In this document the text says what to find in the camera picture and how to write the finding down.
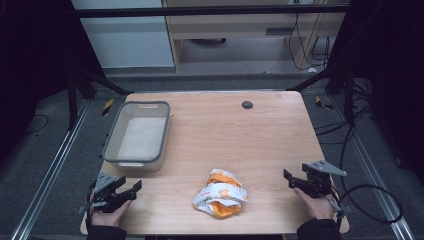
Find light wooden shelf unit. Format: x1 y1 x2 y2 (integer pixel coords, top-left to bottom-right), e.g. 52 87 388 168
161 0 349 74

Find crumpled white and orange cloth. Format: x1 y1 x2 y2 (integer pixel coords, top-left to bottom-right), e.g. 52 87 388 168
191 168 249 220

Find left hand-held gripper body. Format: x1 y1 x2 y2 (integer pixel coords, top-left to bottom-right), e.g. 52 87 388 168
76 171 134 214

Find person's left hand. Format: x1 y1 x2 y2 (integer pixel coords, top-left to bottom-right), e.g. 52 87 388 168
89 197 133 230

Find yellow and black tape strip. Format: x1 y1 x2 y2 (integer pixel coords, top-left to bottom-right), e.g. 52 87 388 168
314 95 335 111
101 97 115 117

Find white basin with grey rim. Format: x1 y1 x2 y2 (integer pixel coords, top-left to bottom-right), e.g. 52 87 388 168
101 100 172 173

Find aluminium floor rail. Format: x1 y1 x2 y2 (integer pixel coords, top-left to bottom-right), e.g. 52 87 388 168
9 99 92 240
331 94 416 240

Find black metal stand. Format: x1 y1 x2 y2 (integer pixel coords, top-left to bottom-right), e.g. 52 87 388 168
65 64 134 132
286 61 356 125

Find person's right hand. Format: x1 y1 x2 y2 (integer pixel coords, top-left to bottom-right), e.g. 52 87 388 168
293 187 336 222

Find white cabinet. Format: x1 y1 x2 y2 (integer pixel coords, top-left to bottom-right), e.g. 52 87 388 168
70 0 176 70

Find black hanging cables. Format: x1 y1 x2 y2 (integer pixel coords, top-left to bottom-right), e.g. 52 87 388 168
287 0 332 72

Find black floor cable bundle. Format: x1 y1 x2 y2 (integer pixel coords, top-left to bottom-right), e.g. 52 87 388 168
314 78 379 146

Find thin black floor cable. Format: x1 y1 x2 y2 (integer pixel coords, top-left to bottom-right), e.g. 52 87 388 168
19 113 50 138

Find black horizontal frame bar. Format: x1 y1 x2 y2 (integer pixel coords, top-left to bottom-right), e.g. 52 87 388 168
73 4 352 19

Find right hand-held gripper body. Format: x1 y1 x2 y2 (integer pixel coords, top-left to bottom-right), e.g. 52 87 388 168
299 159 348 200

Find black looped cable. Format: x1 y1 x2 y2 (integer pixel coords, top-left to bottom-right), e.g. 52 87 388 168
338 123 404 225

